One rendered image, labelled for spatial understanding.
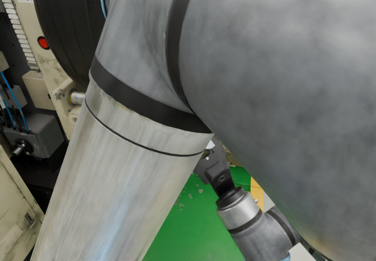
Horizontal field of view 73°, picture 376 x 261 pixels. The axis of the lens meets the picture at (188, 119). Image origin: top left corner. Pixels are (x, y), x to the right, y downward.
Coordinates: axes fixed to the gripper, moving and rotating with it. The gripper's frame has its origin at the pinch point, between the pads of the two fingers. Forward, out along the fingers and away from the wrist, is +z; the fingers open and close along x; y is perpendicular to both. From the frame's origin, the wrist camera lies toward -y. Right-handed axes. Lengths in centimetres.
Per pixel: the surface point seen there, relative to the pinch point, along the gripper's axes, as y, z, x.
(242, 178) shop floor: 116, -38, 24
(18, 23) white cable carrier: 18, 58, -27
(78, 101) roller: 24.3, 28.3, -24.1
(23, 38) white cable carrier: 22, 56, -29
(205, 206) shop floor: 103, -37, -7
